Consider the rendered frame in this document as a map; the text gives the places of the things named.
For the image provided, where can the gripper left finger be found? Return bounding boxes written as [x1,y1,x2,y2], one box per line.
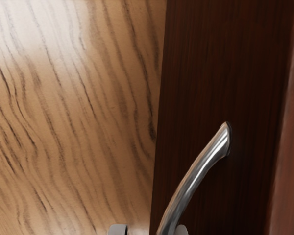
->
[107,223,130,235]

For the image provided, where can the dark brown wooden drawer cabinet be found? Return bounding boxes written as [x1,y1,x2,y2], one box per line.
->
[149,0,294,235]

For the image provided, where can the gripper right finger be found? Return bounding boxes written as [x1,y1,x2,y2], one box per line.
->
[175,225,189,235]

